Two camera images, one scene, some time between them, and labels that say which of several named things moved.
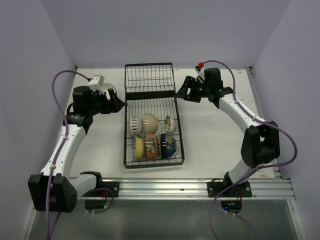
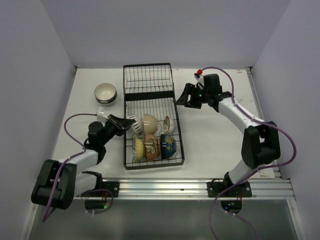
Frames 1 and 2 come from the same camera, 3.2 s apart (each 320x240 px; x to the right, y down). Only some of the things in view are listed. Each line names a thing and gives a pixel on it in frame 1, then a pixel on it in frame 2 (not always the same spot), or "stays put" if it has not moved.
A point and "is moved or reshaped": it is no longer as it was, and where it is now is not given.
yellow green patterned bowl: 139,148 stays put
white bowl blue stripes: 135,125 is moved or reshaped
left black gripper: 114,105 -> 123,123
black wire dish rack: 152,136 stays put
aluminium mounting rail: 197,189 stays put
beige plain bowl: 150,123 stays put
